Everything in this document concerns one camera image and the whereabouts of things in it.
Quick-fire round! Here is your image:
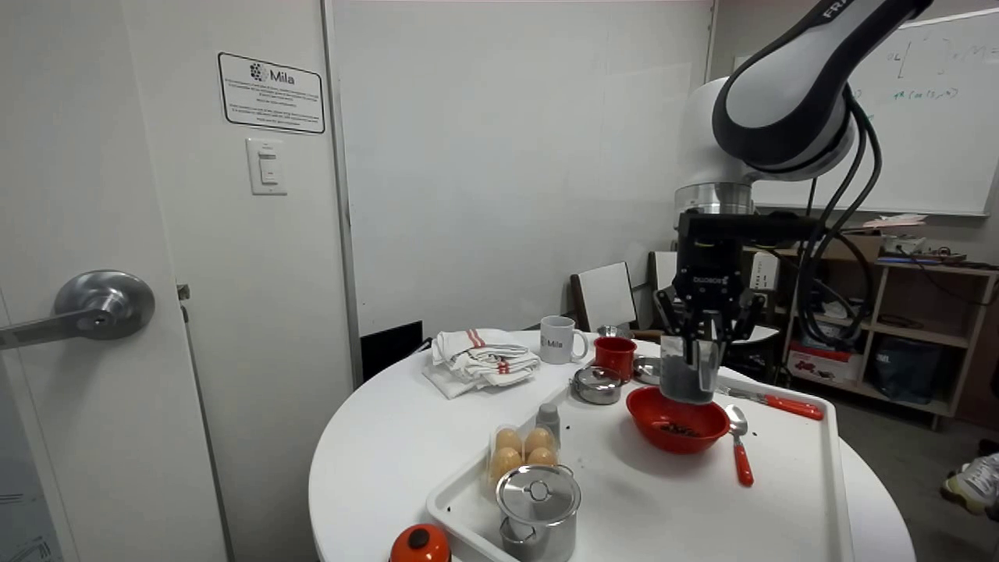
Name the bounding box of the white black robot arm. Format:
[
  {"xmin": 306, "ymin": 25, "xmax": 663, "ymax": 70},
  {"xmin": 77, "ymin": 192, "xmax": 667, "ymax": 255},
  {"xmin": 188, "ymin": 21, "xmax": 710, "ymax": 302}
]
[{"xmin": 671, "ymin": 0, "xmax": 934, "ymax": 367}]

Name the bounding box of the white whiteboard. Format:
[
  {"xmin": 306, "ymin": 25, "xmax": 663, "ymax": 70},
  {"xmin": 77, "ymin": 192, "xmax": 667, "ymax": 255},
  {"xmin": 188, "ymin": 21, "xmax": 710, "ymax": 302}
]
[{"xmin": 728, "ymin": 7, "xmax": 999, "ymax": 220}]

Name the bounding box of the clear jar with dark contents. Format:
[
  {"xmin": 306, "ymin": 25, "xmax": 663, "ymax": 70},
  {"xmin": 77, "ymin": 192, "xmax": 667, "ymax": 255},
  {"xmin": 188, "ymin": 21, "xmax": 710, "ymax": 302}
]
[{"xmin": 660, "ymin": 339, "xmax": 720, "ymax": 405}]

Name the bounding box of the white door sign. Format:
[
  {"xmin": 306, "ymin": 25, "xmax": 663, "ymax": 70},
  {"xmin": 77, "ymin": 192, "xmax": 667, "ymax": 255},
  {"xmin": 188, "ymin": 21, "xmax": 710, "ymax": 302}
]
[{"xmin": 216, "ymin": 52, "xmax": 324, "ymax": 133}]

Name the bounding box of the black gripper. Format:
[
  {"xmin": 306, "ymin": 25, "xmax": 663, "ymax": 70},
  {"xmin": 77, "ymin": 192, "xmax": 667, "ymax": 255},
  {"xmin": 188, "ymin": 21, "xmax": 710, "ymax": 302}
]
[{"xmin": 657, "ymin": 209, "xmax": 780, "ymax": 369}]

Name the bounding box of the round steel lid dish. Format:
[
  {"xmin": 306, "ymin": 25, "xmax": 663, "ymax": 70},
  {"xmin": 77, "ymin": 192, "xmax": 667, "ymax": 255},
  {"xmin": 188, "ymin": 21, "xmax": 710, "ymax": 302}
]
[{"xmin": 572, "ymin": 367, "xmax": 623, "ymax": 405}]

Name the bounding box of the steel canister with lid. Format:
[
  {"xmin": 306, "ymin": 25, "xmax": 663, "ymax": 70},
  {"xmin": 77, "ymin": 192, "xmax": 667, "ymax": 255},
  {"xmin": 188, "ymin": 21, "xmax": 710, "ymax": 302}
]
[{"xmin": 498, "ymin": 465, "xmax": 582, "ymax": 562}]

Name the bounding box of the red handled spoon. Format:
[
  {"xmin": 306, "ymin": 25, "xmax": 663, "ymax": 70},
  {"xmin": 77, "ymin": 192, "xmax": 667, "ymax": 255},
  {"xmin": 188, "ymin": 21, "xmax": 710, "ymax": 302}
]
[{"xmin": 728, "ymin": 405, "xmax": 755, "ymax": 486}]

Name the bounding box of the red plastic bowl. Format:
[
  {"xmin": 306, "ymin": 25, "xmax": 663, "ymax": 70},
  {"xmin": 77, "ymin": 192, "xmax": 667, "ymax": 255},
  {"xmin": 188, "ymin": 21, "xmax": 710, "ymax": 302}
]
[{"xmin": 624, "ymin": 387, "xmax": 732, "ymax": 456}]

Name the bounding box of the black box behind table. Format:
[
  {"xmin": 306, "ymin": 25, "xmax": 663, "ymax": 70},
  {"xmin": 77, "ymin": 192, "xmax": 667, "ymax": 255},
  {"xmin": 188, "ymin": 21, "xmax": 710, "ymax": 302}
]
[{"xmin": 362, "ymin": 322, "xmax": 425, "ymax": 382}]

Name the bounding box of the silver door handle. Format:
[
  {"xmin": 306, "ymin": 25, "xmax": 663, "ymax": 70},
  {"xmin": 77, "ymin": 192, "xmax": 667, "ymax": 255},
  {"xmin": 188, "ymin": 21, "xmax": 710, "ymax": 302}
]
[{"xmin": 0, "ymin": 270, "xmax": 156, "ymax": 351}]

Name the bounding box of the red handled knife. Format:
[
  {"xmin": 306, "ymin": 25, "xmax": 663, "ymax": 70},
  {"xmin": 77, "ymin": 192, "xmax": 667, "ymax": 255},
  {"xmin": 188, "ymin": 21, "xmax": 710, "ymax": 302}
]
[{"xmin": 720, "ymin": 384, "xmax": 829, "ymax": 421}]

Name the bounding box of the white light switch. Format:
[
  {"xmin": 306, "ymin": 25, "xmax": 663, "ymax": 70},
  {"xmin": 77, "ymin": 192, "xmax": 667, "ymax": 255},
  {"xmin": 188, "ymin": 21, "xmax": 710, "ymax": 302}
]
[{"xmin": 246, "ymin": 139, "xmax": 285, "ymax": 198}]

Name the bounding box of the small grey shaker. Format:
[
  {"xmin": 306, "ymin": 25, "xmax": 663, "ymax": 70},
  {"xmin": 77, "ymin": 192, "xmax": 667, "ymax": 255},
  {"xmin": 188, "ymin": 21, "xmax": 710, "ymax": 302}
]
[{"xmin": 533, "ymin": 404, "xmax": 558, "ymax": 439}]

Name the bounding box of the white plastic tray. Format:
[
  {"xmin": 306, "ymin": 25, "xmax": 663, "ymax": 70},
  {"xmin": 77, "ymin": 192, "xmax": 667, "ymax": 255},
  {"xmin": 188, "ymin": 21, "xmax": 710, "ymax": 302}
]
[{"xmin": 427, "ymin": 369, "xmax": 856, "ymax": 562}]

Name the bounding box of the white mug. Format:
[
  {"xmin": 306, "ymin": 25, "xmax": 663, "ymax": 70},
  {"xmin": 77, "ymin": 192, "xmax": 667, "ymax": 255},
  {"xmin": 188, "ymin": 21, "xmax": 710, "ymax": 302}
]
[{"xmin": 541, "ymin": 314, "xmax": 589, "ymax": 367}]

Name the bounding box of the white red striped cloth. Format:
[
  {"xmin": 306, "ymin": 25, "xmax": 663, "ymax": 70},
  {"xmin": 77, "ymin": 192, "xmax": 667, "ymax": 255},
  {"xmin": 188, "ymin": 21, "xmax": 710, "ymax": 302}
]
[{"xmin": 427, "ymin": 329, "xmax": 541, "ymax": 401}]

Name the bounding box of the red mug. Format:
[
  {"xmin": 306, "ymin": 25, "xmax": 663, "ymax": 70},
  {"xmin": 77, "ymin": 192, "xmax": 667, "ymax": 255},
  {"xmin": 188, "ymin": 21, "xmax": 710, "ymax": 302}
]
[{"xmin": 592, "ymin": 338, "xmax": 637, "ymax": 377}]

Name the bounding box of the small steel bowl on tray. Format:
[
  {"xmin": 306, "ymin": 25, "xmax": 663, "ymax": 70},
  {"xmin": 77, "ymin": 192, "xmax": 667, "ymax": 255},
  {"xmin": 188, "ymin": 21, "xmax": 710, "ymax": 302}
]
[{"xmin": 635, "ymin": 358, "xmax": 663, "ymax": 384}]

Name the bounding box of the white sneaker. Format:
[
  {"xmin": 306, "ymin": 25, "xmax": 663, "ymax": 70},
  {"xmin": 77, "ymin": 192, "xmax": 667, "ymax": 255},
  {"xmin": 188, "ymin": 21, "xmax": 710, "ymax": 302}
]
[{"xmin": 942, "ymin": 453, "xmax": 999, "ymax": 519}]

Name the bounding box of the wooden shelf unit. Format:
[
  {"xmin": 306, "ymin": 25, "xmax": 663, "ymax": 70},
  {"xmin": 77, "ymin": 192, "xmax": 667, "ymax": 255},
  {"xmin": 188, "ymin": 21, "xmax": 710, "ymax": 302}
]
[{"xmin": 775, "ymin": 234, "xmax": 995, "ymax": 420}]

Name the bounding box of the bag of bread rolls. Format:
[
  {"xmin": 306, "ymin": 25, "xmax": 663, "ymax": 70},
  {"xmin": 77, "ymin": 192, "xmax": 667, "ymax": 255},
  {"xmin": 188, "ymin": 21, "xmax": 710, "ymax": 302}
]
[{"xmin": 490, "ymin": 428, "xmax": 558, "ymax": 482}]

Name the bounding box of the round white table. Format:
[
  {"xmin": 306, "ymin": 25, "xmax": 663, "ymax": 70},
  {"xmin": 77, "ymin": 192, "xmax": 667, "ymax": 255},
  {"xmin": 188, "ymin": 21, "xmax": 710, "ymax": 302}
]
[{"xmin": 310, "ymin": 352, "xmax": 916, "ymax": 562}]

